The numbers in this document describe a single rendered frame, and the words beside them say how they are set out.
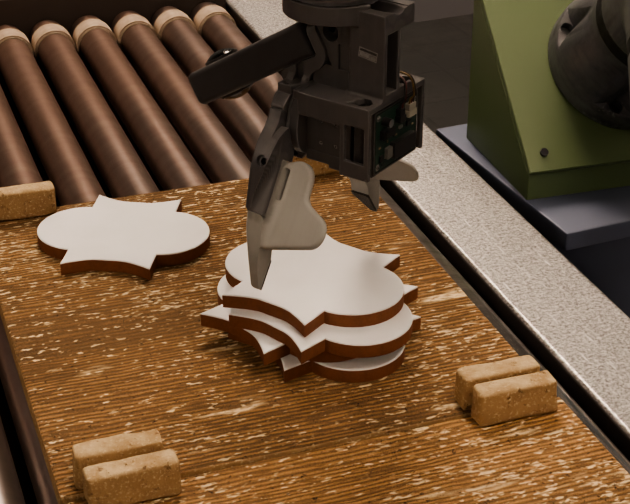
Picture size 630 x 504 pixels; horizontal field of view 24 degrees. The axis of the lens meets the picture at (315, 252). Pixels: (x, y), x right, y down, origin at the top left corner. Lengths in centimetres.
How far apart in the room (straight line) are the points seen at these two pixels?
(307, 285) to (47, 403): 21
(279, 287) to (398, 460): 18
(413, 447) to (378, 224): 32
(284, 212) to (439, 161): 45
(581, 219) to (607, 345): 30
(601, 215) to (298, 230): 52
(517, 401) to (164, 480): 25
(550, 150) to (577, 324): 33
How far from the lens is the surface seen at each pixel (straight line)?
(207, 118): 150
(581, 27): 146
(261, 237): 99
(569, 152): 146
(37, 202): 128
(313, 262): 110
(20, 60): 169
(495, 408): 99
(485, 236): 129
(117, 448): 94
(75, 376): 106
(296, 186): 99
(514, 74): 148
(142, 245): 120
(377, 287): 107
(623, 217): 144
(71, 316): 113
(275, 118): 99
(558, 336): 115
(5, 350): 114
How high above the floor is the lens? 151
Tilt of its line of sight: 29 degrees down
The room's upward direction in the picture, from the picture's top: straight up
